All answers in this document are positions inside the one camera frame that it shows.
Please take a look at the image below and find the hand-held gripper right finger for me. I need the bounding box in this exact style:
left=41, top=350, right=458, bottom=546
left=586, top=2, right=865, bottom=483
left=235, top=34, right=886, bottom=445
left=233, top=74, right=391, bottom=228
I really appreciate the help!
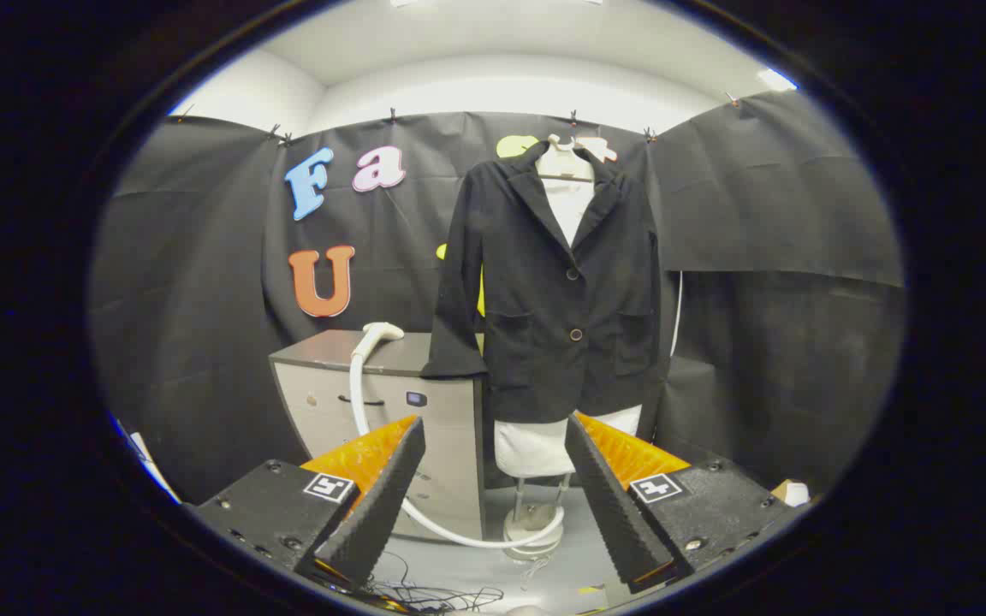
left=563, top=411, right=798, bottom=595

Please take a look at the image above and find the white garment steamer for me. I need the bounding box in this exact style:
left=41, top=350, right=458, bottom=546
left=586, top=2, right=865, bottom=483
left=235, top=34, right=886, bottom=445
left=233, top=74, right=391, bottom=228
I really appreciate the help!
left=349, top=322, right=567, bottom=550

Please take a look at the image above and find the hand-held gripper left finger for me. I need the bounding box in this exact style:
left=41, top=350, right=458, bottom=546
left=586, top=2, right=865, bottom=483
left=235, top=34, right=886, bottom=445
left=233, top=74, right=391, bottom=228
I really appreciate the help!
left=185, top=415, right=427, bottom=589

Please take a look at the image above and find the black backdrop cloth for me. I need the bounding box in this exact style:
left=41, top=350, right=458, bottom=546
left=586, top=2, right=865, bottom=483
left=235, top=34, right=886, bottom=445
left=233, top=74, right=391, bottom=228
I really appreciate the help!
left=89, top=90, right=905, bottom=506

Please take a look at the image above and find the white mannequin torso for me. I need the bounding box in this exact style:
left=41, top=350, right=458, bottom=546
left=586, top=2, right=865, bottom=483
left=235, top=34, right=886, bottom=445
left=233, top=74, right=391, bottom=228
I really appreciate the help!
left=493, top=134, right=644, bottom=478

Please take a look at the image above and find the mannequin stand base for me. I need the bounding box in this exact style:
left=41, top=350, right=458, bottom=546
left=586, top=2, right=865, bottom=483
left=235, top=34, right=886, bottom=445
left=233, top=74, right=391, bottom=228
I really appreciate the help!
left=503, top=475, right=567, bottom=561

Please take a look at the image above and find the tangle of thin black cables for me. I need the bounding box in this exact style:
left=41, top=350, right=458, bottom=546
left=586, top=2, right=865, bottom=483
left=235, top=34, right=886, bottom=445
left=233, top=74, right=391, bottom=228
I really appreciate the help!
left=369, top=552, right=507, bottom=613

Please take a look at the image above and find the black jacket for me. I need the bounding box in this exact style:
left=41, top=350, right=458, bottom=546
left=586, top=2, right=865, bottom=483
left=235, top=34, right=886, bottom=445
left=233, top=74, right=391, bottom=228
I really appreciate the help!
left=420, top=141, right=663, bottom=424

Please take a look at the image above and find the grey cabinet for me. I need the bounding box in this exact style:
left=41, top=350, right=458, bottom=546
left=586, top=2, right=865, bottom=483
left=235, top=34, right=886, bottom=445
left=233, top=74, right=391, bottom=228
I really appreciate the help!
left=269, top=329, right=487, bottom=542

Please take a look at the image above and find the thin white cable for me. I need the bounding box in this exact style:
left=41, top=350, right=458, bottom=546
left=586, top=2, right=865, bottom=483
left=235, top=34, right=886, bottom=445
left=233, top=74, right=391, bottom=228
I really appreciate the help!
left=669, top=270, right=684, bottom=358

